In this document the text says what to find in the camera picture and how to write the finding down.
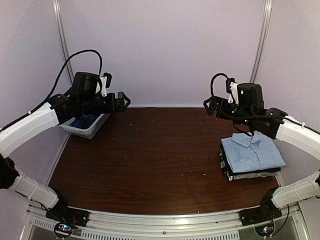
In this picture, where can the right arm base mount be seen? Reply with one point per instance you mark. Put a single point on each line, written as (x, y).
(266, 211)

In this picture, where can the blue plaid long sleeve shirt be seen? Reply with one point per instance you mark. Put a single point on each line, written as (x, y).
(85, 122)

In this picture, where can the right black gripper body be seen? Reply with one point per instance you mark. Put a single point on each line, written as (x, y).
(241, 112)

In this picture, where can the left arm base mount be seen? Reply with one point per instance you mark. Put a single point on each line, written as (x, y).
(62, 212)

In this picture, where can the right aluminium frame post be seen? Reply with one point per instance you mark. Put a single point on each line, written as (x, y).
(264, 30)

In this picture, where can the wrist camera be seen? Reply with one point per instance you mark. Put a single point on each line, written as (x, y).
(232, 90)
(103, 84)

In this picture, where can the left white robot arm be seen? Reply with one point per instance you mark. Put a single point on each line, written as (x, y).
(55, 111)

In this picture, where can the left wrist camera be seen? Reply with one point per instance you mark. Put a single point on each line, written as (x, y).
(103, 84)

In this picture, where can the left aluminium frame post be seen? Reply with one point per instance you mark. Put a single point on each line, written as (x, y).
(62, 38)

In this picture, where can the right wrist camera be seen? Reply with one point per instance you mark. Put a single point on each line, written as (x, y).
(232, 90)

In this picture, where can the right circuit board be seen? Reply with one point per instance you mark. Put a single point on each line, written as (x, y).
(264, 230)

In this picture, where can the aluminium frame post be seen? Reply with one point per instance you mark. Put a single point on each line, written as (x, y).
(264, 30)
(62, 38)

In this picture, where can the circuit board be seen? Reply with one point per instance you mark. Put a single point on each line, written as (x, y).
(62, 230)
(264, 230)

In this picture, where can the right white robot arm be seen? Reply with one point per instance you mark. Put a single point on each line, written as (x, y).
(278, 125)

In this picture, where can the light blue folded shirt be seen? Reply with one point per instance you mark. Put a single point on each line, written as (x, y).
(251, 153)

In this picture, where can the left circuit board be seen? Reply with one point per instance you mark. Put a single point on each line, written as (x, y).
(62, 230)

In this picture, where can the white plastic mesh basket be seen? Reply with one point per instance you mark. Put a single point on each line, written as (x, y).
(86, 133)

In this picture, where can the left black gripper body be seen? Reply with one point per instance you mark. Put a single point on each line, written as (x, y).
(90, 106)

